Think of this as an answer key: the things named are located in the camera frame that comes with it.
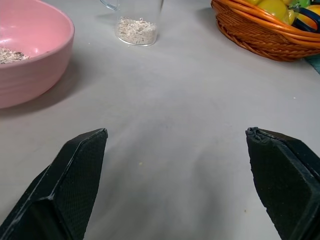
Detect clear glass measuring cup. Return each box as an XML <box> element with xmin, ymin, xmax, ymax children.
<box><xmin>99</xmin><ymin>0</ymin><xmax>165</xmax><ymax>48</ymax></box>

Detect beige flaky powder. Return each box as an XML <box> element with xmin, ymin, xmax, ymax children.
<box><xmin>115</xmin><ymin>16</ymin><xmax>158</xmax><ymax>47</ymax></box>

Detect pink ceramic bowl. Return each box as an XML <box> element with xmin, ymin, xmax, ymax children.
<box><xmin>0</xmin><ymin>0</ymin><xmax>76</xmax><ymax>110</ymax></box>

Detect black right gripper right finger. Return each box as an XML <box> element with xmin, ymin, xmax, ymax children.
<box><xmin>245</xmin><ymin>126</ymin><xmax>320</xmax><ymax>240</ymax></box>

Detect yellow plastic fruit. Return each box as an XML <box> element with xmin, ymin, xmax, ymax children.
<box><xmin>256</xmin><ymin>0</ymin><xmax>291</xmax><ymax>25</ymax></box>

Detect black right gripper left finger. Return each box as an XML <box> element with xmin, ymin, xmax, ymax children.
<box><xmin>0</xmin><ymin>128</ymin><xmax>109</xmax><ymax>240</ymax></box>

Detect teal cloth mat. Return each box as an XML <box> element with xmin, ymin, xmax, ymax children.
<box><xmin>303</xmin><ymin>54</ymin><xmax>320</xmax><ymax>75</ymax></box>

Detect yellow fruit with dark band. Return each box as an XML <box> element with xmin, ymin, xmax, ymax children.
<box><xmin>291</xmin><ymin>5</ymin><xmax>320</xmax><ymax>33</ymax></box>

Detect orange wicker basket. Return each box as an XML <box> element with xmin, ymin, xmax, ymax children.
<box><xmin>210</xmin><ymin>0</ymin><xmax>320</xmax><ymax>63</ymax></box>

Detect oats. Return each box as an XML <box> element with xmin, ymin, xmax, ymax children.
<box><xmin>0</xmin><ymin>46</ymin><xmax>31</xmax><ymax>65</ymax></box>

